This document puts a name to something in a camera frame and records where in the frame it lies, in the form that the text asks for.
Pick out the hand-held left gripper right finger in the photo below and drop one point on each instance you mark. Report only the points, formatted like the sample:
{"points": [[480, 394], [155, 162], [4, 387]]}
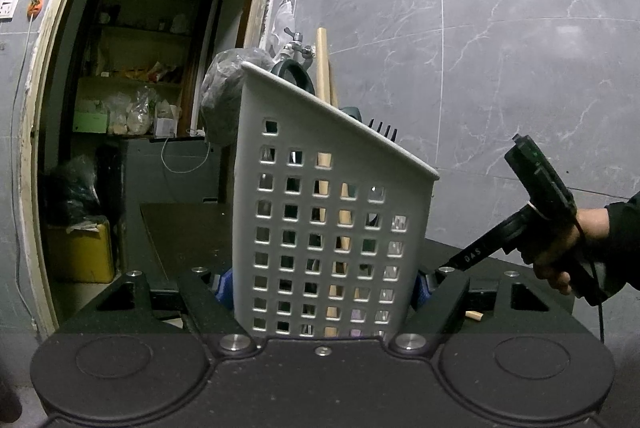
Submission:
{"points": [[421, 293]]}

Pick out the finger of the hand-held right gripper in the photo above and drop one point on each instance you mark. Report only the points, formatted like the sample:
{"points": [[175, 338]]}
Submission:
{"points": [[447, 265]]}

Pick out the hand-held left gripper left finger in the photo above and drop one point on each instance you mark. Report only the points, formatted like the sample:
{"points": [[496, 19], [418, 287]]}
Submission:
{"points": [[225, 290]]}

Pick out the metal fork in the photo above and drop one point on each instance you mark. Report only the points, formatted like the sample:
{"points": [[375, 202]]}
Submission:
{"points": [[384, 132]]}

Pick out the grey perforated utensil basket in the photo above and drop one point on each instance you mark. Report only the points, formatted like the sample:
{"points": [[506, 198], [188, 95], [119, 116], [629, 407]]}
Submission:
{"points": [[310, 127]]}

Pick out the purple-banded wooden chopstick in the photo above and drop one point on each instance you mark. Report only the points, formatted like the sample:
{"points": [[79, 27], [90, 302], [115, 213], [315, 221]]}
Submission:
{"points": [[334, 95]]}

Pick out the plain wooden chopstick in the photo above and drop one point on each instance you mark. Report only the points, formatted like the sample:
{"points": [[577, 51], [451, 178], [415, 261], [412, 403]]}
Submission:
{"points": [[322, 57]]}

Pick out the person's right forearm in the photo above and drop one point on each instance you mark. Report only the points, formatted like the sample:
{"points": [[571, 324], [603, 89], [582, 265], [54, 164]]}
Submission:
{"points": [[625, 233]]}

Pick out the person's right hand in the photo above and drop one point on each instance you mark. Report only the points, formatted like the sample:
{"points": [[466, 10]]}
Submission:
{"points": [[560, 253]]}

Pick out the small wooden stub piece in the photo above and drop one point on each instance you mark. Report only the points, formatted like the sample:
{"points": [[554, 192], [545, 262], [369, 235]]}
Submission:
{"points": [[474, 315]]}

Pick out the grey metal cabinet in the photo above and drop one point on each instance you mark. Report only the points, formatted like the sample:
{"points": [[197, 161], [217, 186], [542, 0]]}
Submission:
{"points": [[170, 183]]}

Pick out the yellow box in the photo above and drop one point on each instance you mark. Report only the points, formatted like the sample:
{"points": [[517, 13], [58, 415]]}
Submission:
{"points": [[80, 253]]}

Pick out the small white box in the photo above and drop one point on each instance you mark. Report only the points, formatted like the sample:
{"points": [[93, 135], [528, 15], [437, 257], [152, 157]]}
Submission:
{"points": [[166, 127]]}

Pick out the black plastic floor bag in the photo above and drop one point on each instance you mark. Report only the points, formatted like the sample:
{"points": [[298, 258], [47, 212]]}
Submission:
{"points": [[70, 188]]}

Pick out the dark hanging plastic bag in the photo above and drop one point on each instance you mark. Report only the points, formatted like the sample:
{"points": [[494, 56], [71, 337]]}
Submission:
{"points": [[225, 92]]}

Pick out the clear plastic food bags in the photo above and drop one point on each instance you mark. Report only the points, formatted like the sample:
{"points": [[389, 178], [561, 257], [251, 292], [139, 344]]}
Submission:
{"points": [[135, 110]]}

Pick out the green box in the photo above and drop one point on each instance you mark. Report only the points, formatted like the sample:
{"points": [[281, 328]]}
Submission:
{"points": [[91, 122]]}

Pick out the wooden shelf unit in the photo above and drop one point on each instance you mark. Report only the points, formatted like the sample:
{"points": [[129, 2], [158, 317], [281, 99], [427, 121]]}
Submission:
{"points": [[140, 57]]}

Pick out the white hanging plastic bag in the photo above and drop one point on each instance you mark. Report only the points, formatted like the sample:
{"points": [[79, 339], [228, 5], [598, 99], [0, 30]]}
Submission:
{"points": [[282, 22]]}

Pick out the wooden door frame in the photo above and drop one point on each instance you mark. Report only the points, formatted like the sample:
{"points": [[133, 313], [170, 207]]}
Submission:
{"points": [[27, 147]]}

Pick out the metal wall faucet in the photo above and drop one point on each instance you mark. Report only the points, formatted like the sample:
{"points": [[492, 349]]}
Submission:
{"points": [[297, 45]]}

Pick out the orange wall hook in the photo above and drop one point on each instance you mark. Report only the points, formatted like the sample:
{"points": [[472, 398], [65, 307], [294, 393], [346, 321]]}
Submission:
{"points": [[35, 4]]}

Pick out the white wall switch plate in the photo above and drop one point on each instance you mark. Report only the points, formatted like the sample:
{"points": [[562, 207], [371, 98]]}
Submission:
{"points": [[9, 5]]}

